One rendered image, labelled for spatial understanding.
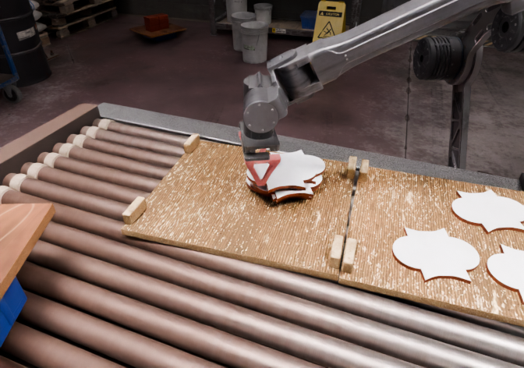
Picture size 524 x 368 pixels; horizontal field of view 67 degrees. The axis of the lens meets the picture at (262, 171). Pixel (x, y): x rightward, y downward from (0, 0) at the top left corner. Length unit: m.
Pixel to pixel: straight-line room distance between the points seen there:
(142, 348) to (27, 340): 0.17
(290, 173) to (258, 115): 0.21
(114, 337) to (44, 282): 0.18
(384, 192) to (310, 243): 0.23
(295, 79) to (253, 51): 3.63
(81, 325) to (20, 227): 0.17
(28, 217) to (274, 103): 0.42
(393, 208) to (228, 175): 0.36
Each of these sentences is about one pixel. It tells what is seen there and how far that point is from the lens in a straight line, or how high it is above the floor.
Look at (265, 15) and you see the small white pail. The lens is 5.27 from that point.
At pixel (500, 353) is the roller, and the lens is 0.72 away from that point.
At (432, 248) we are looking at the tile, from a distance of 0.77.
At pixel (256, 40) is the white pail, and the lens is 4.28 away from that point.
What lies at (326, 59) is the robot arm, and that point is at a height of 1.23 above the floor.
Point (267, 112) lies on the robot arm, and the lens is 0.64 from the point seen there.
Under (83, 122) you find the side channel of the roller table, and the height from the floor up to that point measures 0.93.
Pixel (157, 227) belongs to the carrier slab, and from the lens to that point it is 0.79.
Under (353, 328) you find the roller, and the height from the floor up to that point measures 0.92.
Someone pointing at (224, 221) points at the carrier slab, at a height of 0.94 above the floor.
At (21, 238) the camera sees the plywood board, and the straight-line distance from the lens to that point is 0.69.
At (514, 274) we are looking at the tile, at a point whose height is 0.94.
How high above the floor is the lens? 1.45
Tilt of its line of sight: 35 degrees down
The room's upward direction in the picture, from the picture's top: straight up
